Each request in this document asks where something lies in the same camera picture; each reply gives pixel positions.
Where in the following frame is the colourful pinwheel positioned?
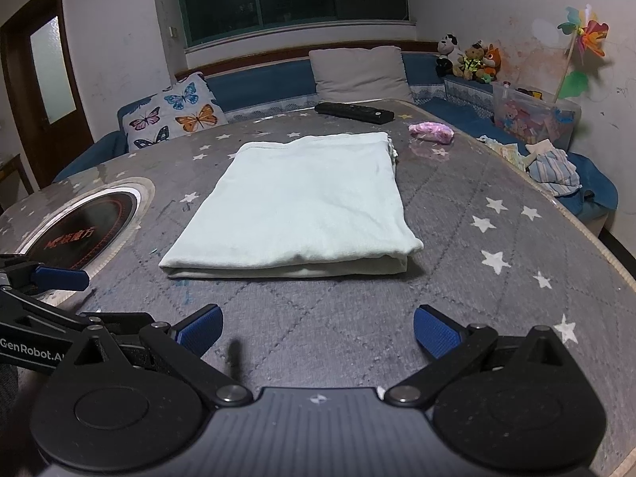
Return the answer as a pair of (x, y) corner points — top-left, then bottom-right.
(554, 5), (609, 103)

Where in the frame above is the pale green garment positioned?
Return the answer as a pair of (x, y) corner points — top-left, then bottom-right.
(159, 132), (425, 280)

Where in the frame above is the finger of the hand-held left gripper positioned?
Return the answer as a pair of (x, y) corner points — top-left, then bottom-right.
(0, 289), (152, 339)
(0, 254), (91, 295)

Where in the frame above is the orange fox plush toy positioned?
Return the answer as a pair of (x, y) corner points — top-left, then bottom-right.
(479, 44), (502, 83)

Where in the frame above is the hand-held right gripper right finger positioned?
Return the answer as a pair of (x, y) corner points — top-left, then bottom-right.
(385, 304), (580, 407)

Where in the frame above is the butterfly print pillow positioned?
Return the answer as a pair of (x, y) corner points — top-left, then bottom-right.
(122, 72), (229, 152)

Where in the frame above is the pale patterned cloth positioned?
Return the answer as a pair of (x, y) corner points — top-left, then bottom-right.
(479, 134), (535, 170)

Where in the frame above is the blue striped cloth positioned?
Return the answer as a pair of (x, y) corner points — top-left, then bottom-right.
(527, 150), (582, 197)

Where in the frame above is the plain grey pillow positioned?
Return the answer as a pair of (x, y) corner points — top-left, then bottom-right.
(308, 46), (413, 106)

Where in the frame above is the clear plastic toy box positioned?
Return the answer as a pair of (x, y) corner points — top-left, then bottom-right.
(492, 82), (582, 152)

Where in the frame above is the wooden door with frosted glass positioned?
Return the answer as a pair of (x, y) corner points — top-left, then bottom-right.
(0, 0), (95, 190)

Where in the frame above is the black remote control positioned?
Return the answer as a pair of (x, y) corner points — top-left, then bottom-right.
(314, 102), (396, 125)

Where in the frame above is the panda plush toy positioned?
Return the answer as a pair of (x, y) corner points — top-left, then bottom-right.
(436, 34), (460, 78)

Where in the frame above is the blue sofa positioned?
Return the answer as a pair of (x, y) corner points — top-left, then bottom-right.
(52, 50), (619, 239)

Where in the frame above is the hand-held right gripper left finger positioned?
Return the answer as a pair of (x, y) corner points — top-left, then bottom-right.
(57, 304), (254, 407)

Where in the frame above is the brown plush with yellow vest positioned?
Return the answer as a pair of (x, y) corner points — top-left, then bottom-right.
(460, 40), (487, 83)

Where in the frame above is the round built-in induction cooker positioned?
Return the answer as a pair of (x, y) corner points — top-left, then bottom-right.
(0, 179), (156, 304)

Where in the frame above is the small pink crumpled cloth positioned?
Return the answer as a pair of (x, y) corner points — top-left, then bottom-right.
(408, 122), (455, 145)

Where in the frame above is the small beige cloth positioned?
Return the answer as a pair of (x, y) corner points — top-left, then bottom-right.
(525, 139), (558, 160)

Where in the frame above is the grey star-patterned tablecloth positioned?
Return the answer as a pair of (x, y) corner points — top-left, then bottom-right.
(0, 97), (636, 477)

